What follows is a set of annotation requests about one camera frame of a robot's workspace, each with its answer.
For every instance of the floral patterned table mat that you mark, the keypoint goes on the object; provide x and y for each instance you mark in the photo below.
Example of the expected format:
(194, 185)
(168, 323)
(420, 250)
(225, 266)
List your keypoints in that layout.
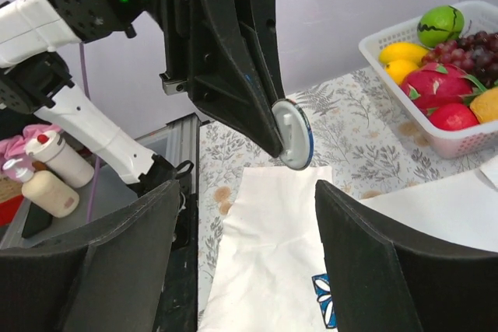
(350, 126)

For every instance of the white bottle red cap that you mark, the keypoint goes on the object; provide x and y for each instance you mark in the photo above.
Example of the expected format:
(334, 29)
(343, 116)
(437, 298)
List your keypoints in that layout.
(51, 149)

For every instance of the white printed t-shirt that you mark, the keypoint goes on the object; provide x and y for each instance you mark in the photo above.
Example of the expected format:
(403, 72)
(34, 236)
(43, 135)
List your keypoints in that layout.
(460, 209)

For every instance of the cream pump bottle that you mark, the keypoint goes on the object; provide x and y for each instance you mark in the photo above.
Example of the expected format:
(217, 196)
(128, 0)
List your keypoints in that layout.
(43, 188)

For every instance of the red toy dragon fruit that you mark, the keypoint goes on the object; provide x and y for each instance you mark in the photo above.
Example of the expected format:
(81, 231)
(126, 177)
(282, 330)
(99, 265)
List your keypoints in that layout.
(435, 85)

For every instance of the dark red toy grapes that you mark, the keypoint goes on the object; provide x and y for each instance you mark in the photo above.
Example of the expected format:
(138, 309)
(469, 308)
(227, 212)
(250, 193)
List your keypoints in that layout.
(476, 54)

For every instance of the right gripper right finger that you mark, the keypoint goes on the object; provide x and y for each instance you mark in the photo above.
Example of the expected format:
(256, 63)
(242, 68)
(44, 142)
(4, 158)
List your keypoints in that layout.
(386, 276)

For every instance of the green toy fruit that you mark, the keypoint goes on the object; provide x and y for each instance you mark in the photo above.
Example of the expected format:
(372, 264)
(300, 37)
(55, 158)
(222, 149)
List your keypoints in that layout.
(440, 24)

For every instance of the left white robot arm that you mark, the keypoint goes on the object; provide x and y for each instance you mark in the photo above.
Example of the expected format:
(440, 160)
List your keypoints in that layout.
(36, 80)

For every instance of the yellow toy lemon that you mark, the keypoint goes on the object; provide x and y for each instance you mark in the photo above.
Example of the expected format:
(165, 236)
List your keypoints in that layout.
(403, 51)

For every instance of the orange toy fruit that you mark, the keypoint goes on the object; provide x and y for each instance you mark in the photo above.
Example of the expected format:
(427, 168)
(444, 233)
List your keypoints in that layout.
(485, 106)

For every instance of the pink cloth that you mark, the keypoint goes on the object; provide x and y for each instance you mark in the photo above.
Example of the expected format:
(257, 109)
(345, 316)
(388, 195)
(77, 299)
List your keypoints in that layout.
(13, 148)

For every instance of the yellow toy mango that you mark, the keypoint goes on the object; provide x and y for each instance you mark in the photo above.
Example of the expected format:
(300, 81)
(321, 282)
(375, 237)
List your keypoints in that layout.
(399, 69)

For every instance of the black phone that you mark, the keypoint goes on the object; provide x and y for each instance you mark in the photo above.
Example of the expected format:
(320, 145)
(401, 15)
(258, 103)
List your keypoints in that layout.
(37, 220)

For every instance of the red toy apple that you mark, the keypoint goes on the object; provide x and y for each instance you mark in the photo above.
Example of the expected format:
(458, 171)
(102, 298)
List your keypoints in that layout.
(453, 117)

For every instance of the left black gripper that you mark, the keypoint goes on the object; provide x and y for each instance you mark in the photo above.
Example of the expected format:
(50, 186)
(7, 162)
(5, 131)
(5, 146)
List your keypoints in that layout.
(234, 75)

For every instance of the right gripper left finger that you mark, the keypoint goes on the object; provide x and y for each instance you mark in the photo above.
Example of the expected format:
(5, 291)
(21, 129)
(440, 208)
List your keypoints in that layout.
(104, 276)

